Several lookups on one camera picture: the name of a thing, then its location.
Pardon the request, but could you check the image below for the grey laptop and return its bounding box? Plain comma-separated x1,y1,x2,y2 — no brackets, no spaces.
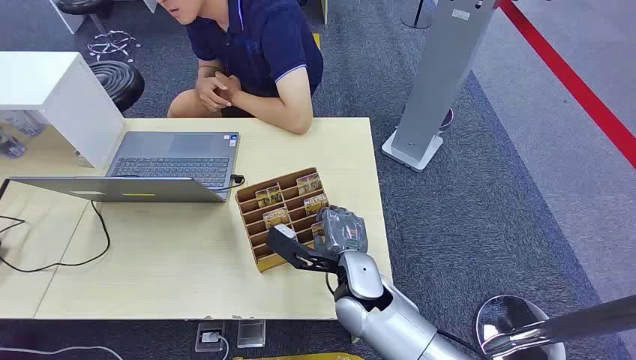
8,130,241,204

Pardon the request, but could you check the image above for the thin black cable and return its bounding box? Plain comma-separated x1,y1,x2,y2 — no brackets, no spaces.
0,214,27,235

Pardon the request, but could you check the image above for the pale wooden desk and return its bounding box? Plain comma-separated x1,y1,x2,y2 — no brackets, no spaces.
33,117,394,345
0,111,93,320

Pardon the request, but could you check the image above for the black laptop power cable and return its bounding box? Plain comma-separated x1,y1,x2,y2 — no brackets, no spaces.
0,173,246,275

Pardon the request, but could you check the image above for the dark round pole base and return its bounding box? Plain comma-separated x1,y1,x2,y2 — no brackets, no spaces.
400,0,438,30

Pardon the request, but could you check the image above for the black round stool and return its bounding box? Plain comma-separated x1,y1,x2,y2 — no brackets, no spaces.
88,60,146,114

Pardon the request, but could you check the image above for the white cabinet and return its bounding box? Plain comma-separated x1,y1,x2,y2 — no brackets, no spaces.
0,51,127,171

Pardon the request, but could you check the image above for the cardboard card holder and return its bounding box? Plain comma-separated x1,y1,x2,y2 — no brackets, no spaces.
235,166,332,273

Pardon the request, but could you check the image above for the grey floor socket box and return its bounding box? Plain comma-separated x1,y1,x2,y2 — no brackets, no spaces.
194,321,227,353

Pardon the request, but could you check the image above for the person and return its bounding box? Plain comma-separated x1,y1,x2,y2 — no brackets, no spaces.
155,0,325,136

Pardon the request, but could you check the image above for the black stool with chrome base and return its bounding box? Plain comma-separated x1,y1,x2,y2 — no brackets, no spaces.
54,0,142,64

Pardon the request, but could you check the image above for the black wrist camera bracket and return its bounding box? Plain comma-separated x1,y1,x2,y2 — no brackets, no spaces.
266,226,344,273

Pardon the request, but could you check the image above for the white plug with cable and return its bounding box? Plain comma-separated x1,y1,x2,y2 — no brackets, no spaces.
201,331,230,360

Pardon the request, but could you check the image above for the white floor cable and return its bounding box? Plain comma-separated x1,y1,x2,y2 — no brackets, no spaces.
0,345,125,360

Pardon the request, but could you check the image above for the grey kiosk stand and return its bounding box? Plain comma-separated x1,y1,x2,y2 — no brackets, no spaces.
381,0,498,173

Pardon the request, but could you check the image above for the person's right hand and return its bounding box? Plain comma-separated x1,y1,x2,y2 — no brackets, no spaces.
195,72,233,114

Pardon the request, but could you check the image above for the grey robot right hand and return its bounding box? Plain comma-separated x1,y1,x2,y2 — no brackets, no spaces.
313,204,370,257

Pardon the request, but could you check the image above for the clear plastic bottle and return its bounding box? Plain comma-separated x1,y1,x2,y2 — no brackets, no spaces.
0,126,27,159
0,109,48,137

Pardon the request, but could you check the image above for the yellow flat object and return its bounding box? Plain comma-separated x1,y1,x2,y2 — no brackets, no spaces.
233,352,366,360

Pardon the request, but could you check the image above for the person's left hand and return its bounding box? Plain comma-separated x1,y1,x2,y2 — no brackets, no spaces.
217,72,244,105

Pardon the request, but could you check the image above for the metal floor plate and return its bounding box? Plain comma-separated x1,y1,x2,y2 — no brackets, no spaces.
236,319,267,349

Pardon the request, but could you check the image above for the chrome round base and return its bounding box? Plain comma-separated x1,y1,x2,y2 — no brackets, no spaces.
475,295,568,360

